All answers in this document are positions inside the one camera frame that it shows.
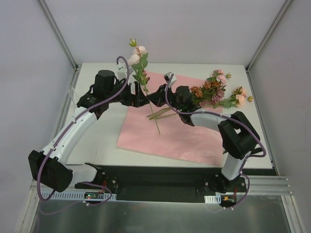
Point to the peach rose stem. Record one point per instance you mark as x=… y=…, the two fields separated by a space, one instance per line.
x=237 y=99

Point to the light pink rose stem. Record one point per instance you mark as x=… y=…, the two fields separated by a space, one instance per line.
x=138 y=62

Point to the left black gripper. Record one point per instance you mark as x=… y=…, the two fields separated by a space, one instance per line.
x=134 y=96

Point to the left aluminium corner post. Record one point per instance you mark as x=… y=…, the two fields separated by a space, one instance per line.
x=57 y=33

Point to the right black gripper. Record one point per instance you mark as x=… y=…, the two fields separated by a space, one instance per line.
x=161 y=94

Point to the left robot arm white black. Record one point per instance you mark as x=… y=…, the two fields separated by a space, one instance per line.
x=49 y=166

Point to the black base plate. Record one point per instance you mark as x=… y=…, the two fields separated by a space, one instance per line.
x=158 y=184

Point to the clear glass vase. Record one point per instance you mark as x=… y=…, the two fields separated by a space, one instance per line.
x=72 y=94

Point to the left white cable duct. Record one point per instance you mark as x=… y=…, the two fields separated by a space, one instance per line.
x=83 y=195

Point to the aluminium corner post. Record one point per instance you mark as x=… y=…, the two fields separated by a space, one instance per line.
x=268 y=35
x=57 y=33

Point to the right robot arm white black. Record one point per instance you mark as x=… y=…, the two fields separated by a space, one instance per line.
x=239 y=138

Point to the white cable duct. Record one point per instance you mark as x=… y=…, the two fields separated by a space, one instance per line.
x=216 y=199
x=83 y=195

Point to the right aluminium corner post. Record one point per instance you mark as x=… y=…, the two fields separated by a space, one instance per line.
x=268 y=35

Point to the right white cable duct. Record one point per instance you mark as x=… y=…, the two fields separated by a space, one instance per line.
x=216 y=199

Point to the pink wrapping paper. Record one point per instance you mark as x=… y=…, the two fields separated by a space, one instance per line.
x=169 y=137

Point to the artificial flower bouquet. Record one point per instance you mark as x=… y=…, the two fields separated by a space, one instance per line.
x=209 y=94

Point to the aluminium front rail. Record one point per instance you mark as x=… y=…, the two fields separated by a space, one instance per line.
x=258 y=185

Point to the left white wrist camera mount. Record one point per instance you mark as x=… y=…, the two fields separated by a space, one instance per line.
x=121 y=71

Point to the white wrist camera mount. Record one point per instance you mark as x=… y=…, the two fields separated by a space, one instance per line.
x=121 y=71
x=170 y=78

